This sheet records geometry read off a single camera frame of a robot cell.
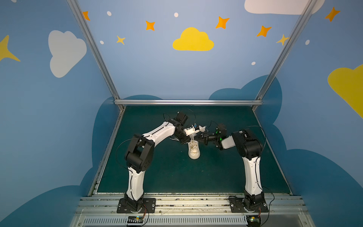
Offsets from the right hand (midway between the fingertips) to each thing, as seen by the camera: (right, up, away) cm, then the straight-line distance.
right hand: (194, 138), depth 90 cm
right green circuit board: (+30, -41, -17) cm, 54 cm away
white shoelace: (-11, 0, -5) cm, 12 cm away
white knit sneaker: (0, -8, -2) cm, 8 cm away
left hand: (-4, 0, +3) cm, 5 cm away
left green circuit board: (-33, -41, -17) cm, 55 cm away
